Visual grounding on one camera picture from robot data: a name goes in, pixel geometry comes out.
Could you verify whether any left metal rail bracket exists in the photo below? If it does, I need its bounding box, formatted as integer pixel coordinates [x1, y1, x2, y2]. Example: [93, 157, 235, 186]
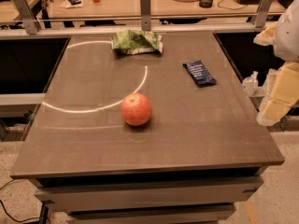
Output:
[12, 0, 40, 35]

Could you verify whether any cabinet drawer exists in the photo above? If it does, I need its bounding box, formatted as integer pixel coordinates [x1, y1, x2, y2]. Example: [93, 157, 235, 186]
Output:
[36, 176, 263, 212]
[66, 203, 235, 224]

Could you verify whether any metal rail bracket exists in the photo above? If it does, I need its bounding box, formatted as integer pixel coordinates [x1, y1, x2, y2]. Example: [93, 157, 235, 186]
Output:
[252, 0, 274, 28]
[12, 0, 40, 35]
[140, 0, 151, 31]

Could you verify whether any black mesh pen holder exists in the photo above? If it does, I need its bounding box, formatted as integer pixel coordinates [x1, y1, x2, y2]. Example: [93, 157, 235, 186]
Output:
[199, 0, 213, 8]

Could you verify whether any right metal rail bracket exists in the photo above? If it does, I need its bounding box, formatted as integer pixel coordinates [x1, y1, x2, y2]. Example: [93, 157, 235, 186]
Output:
[252, 0, 274, 28]

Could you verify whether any red apple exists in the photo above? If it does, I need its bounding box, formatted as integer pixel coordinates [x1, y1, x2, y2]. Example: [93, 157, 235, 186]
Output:
[121, 93, 152, 126]

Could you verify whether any clear plastic bottle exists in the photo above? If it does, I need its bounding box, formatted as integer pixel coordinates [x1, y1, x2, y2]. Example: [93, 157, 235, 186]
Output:
[242, 71, 259, 96]

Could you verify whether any blue rxbar wrapper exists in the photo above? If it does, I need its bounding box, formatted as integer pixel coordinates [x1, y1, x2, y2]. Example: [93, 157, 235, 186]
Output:
[183, 61, 217, 86]

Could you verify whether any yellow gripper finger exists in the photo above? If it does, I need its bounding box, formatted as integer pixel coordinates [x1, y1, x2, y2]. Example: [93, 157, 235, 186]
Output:
[253, 22, 278, 46]
[256, 62, 299, 126]

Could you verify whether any lower cabinet drawer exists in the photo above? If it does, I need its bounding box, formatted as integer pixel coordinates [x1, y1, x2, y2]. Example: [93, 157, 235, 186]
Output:
[66, 203, 235, 224]

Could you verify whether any black floor cable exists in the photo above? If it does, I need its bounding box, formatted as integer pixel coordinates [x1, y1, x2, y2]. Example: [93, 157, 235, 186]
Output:
[0, 179, 41, 224]

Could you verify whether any upper cabinet drawer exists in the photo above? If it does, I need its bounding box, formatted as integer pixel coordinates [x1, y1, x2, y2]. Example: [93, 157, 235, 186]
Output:
[36, 176, 263, 212]

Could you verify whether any green chip bag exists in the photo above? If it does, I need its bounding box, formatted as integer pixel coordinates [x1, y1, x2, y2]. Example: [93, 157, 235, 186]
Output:
[111, 30, 163, 55]

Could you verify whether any middle metal rail bracket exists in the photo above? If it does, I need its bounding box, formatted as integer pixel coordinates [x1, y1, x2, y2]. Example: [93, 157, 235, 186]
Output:
[140, 0, 151, 31]

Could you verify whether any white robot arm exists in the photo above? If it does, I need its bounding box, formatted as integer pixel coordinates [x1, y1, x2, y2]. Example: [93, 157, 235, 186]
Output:
[253, 0, 299, 126]

